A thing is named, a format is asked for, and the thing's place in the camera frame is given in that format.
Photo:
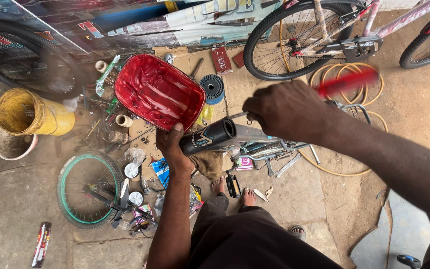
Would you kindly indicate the crumpled clear plastic bag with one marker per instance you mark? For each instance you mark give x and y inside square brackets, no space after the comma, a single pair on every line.
[136,155]

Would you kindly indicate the heap of small tools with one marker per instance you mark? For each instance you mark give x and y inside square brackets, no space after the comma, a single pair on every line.
[101,119]

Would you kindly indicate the small red box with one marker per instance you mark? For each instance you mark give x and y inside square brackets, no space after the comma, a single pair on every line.
[239,59]

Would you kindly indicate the person's left hand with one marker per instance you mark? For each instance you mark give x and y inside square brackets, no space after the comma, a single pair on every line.
[171,149]

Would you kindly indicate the yellow bucket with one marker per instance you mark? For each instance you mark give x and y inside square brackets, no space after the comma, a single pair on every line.
[32,112]

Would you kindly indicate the person's left foot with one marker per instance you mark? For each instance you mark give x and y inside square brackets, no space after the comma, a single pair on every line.
[218,185]

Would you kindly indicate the green-rimmed small bicycle wheel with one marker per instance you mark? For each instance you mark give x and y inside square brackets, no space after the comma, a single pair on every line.
[88,190]

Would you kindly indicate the pink bicycle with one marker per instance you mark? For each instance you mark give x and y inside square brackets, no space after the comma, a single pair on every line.
[357,46]

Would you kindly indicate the printed banner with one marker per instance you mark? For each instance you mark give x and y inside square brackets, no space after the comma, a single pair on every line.
[144,22]

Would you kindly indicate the silver wrench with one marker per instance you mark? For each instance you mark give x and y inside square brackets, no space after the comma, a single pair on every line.
[287,165]

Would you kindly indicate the grey sandal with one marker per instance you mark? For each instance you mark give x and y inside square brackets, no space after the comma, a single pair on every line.
[298,232]

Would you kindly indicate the grey black bicycle frame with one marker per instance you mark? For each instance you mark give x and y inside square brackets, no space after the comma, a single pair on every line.
[218,136]

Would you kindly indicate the red grease tub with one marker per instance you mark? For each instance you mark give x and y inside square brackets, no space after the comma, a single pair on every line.
[159,91]

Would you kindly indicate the yellow packet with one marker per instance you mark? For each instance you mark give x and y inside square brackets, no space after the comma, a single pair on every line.
[205,114]

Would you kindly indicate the brown cardboard sheet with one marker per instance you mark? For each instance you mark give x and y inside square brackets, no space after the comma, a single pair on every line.
[243,87]

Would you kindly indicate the person's brown trousers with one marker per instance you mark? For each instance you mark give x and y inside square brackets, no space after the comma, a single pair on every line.
[252,239]

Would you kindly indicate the person's right foot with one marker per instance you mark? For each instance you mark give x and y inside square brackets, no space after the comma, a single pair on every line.
[249,197]

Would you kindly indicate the wood scraps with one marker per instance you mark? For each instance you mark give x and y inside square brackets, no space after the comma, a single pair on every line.
[262,194]

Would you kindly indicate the black bicycle wheel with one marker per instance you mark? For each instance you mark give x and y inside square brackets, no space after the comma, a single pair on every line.
[32,56]

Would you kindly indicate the person's right hand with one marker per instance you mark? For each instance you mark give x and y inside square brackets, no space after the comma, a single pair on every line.
[293,110]

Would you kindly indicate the person's foot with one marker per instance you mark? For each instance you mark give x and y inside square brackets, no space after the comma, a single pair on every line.
[249,197]
[218,185]

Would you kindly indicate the pink packet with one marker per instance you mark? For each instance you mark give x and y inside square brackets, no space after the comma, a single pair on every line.
[244,163]

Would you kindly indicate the clear long plastic bag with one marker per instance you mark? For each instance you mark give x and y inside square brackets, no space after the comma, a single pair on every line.
[105,76]

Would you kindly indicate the black bicycle pedal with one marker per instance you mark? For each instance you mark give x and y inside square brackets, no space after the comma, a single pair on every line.
[233,186]

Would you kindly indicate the white dirty bucket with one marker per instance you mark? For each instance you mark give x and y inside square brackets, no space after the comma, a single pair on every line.
[11,144]

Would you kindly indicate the brown cloth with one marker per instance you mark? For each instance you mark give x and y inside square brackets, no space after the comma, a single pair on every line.
[209,164]

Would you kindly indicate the metal hammer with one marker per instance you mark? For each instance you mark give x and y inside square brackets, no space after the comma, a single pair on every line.
[196,68]

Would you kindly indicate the person's right fingers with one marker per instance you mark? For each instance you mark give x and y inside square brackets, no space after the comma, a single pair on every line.
[253,110]

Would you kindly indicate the red printed wrapper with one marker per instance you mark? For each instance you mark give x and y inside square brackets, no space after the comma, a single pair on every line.
[41,244]

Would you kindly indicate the heap of black bicycle parts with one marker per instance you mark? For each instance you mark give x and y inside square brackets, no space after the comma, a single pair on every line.
[125,213]

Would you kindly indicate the blue packet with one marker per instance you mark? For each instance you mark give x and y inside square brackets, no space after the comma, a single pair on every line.
[161,172]

